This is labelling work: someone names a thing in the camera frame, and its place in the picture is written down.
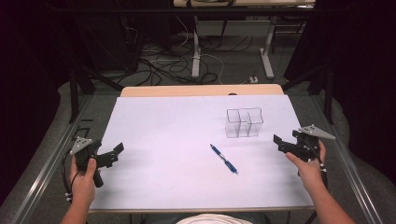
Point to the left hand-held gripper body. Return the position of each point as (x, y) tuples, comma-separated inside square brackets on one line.
[(83, 152)]

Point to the white table mat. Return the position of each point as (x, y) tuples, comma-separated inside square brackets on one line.
[(168, 155)]

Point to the white-legged desk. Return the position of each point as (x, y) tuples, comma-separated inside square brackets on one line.
[(195, 56)]

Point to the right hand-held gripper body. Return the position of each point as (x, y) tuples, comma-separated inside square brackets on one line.
[(306, 146)]

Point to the dark curtain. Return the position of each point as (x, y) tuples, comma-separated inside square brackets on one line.
[(367, 77), (28, 77)]

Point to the person's left hand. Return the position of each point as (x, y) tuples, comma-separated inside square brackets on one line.
[(82, 185)]

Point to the white power strip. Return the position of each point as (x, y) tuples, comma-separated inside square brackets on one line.
[(253, 79)]

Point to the black metal stand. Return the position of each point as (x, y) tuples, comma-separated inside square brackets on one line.
[(74, 93), (328, 93)]

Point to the person's right hand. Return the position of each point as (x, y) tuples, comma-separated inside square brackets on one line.
[(311, 174)]

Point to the person's white shirt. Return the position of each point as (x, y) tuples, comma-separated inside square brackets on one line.
[(214, 219)]

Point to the black crossbar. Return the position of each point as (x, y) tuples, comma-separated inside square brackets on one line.
[(155, 10)]

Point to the blue pen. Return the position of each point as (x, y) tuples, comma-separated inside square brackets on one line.
[(224, 159)]

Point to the aluminium rail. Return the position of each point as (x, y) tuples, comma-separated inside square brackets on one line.
[(49, 168), (351, 174)]

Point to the clear plastic organizer box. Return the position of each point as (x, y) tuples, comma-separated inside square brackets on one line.
[(244, 123)]

